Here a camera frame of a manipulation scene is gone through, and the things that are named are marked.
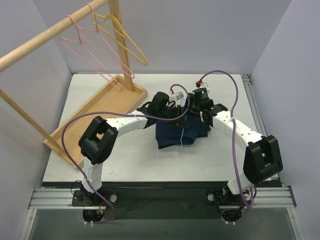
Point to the blue wire hanger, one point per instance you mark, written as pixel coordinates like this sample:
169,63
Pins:
183,129

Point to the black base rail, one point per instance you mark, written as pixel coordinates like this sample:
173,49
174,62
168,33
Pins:
163,200

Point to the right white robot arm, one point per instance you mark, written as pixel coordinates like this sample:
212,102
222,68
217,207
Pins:
262,156

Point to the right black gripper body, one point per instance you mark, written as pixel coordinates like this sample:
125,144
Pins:
194,110

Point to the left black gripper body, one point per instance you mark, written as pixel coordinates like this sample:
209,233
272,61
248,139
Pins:
176,121

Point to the dark blue denim trousers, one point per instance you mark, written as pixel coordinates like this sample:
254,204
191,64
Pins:
167,136

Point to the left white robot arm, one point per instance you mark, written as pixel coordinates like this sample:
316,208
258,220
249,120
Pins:
98,140

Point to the aluminium frame rail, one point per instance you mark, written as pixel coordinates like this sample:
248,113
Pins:
270,193

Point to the wooden clothes rack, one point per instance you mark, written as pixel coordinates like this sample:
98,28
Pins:
105,101

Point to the yellow plastic hanger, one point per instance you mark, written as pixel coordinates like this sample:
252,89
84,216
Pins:
120,35

